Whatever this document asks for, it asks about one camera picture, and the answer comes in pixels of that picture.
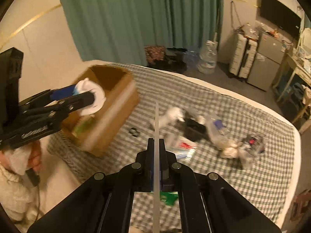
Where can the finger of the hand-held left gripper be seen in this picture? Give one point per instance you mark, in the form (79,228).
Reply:
(80,99)
(63,91)

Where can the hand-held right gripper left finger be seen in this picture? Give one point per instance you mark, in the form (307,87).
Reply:
(151,174)

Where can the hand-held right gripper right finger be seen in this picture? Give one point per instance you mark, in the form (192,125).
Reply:
(165,184)

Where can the white sock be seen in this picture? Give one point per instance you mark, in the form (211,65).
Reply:
(170,115)
(98,106)

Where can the cardboard box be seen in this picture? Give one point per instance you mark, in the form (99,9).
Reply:
(116,116)

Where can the person's left hand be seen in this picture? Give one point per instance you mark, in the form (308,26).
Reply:
(35,157)

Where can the pale green packet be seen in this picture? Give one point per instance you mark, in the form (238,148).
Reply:
(82,127)

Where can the red white packet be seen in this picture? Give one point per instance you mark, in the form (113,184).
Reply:
(185,148)

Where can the dark furry round object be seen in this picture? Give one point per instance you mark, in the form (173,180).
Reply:
(193,127)

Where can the crumpled white tissue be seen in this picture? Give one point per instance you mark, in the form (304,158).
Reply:
(230,151)

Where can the grey checkered blanket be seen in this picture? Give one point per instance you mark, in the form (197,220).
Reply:
(243,187)

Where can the white bed mattress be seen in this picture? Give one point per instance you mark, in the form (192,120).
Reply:
(60,177)

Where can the grey plastic wrapper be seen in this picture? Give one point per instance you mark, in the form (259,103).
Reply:
(244,161)

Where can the floral bag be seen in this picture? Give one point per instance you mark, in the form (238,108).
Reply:
(154,53)

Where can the green curtain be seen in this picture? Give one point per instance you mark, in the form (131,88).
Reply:
(121,17)

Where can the shiny snack wrapper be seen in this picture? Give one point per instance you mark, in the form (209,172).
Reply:
(252,142)

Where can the black bag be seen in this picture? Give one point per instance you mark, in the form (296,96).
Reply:
(175,60)

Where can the bluish clear plastic bag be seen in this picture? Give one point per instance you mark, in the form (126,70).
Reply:
(192,55)

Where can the large clear water jug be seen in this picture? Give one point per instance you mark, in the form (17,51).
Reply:
(207,58)

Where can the brown box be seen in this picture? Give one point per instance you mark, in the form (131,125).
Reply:
(301,205)

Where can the white drawer cabinet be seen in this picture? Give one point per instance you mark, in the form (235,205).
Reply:
(243,58)

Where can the silver mini fridge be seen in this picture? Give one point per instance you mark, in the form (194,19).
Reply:
(267,63)

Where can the pile of clothes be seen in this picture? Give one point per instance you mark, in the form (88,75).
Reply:
(305,94)

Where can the wooden dressing table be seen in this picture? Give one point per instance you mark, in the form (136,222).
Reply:
(289,65)

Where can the white framed mirror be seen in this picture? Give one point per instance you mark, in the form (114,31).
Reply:
(306,37)

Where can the black television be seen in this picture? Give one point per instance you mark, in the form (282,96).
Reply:
(279,14)

